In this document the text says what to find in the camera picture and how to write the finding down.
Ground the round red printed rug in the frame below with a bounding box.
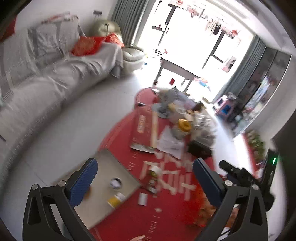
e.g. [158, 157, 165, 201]
[89, 86, 260, 241]

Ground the white side table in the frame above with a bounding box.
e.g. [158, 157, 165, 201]
[153, 57, 199, 92]

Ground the green potted plant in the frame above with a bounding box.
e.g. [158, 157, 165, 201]
[246, 130, 265, 160]

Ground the beige tape roll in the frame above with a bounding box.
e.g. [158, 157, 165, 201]
[148, 165, 162, 178]

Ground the shallow white tray box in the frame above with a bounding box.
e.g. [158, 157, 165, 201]
[74, 149, 140, 229]

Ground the cream leather armchair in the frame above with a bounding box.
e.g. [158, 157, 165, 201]
[90, 20, 145, 75]

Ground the long red flat box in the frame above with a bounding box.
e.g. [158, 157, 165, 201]
[130, 105, 156, 154]

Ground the yellow label pill bottle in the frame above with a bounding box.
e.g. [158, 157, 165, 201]
[107, 192, 125, 208]

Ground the grey metal stand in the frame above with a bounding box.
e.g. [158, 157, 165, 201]
[152, 87, 178, 119]

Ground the white masking tape roll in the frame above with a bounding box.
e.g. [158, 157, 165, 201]
[109, 177, 122, 190]

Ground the grey covered sofa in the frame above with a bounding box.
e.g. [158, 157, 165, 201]
[1, 21, 122, 173]

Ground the red embroidered cushion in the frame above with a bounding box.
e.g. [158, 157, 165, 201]
[70, 33, 125, 56]

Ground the white small box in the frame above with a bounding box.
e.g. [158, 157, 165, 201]
[138, 193, 148, 206]

